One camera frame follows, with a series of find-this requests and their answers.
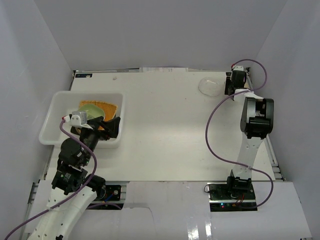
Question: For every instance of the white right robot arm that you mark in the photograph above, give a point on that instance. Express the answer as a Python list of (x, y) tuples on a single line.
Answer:
[(257, 121)]

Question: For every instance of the white plastic bin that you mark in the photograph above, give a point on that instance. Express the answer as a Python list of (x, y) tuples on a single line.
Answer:
[(65, 102)]

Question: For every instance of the papers at table back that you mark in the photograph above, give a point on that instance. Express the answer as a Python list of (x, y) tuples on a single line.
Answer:
[(163, 69)]

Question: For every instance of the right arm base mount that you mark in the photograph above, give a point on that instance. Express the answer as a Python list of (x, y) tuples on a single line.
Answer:
[(220, 200)]

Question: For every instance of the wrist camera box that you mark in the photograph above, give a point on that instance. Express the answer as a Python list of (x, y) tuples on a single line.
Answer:
[(77, 119), (236, 67)]

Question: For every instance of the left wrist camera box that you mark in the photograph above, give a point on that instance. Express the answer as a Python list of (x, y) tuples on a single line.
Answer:
[(77, 119)]

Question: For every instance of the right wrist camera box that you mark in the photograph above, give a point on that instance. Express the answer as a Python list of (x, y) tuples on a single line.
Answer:
[(236, 67)]

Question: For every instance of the green square panda dish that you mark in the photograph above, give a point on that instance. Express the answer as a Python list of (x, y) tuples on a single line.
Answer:
[(92, 111)]

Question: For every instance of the black square amber plate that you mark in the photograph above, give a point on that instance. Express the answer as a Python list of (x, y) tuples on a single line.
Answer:
[(75, 131)]

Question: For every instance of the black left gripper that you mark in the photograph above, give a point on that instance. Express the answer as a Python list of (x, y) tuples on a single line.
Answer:
[(100, 129)]

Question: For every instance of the woven bamboo triangular tray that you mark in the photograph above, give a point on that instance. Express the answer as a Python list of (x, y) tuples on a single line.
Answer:
[(109, 109)]

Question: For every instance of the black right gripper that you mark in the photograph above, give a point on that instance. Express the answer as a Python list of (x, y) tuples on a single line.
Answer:
[(227, 82)]

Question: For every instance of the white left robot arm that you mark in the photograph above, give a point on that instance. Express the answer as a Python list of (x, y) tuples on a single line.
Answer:
[(75, 186)]

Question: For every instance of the clear glass small dish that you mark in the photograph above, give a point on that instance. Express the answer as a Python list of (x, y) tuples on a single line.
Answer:
[(211, 87)]

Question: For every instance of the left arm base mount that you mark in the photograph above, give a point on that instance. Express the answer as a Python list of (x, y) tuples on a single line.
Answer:
[(112, 196)]

